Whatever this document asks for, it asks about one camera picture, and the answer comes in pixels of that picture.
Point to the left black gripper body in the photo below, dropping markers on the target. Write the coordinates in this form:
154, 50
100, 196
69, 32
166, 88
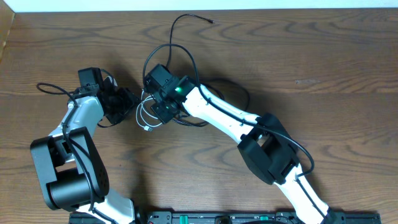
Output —
121, 104

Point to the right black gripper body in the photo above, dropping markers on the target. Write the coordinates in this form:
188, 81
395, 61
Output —
164, 112

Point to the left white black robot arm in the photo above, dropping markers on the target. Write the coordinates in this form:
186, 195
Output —
71, 173

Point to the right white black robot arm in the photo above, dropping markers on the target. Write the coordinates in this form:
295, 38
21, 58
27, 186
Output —
265, 146

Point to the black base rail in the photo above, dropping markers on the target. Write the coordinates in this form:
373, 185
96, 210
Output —
284, 217

